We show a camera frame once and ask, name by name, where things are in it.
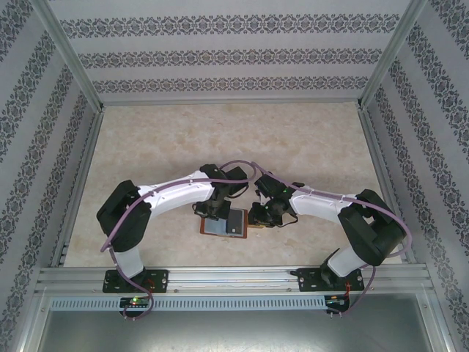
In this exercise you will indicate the grey credit card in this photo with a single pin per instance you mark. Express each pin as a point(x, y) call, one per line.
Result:
point(235, 221)

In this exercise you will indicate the brown leather card holder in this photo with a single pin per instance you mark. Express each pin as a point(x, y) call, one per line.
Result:
point(212, 227)

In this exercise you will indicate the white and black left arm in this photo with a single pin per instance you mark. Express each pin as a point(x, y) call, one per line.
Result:
point(172, 194)

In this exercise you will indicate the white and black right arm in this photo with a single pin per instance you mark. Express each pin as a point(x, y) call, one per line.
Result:
point(315, 207)

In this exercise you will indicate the small circuit board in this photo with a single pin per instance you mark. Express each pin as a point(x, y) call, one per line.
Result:
point(337, 300)

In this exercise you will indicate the grey metal sheet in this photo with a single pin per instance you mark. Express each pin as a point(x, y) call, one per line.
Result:
point(234, 333)

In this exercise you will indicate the circuit board with green light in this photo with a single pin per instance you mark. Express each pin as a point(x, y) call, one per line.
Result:
point(135, 301)

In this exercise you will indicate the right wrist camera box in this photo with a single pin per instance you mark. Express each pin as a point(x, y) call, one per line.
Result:
point(261, 198)

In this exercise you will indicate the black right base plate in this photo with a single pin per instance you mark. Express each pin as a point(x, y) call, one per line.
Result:
point(308, 280)

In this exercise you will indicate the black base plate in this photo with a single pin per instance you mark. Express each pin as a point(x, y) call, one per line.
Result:
point(308, 280)
point(161, 280)

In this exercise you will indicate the aluminium mounting rail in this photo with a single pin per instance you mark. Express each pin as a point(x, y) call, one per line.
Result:
point(234, 280)

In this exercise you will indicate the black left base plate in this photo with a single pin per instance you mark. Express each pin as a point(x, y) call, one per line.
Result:
point(161, 280)

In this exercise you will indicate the aluminium table side rail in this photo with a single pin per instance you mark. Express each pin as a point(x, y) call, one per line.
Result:
point(78, 187)
point(380, 165)

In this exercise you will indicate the aluminium frame post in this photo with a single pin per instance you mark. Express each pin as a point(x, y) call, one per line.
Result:
point(31, 326)
point(390, 55)
point(69, 55)
point(439, 322)

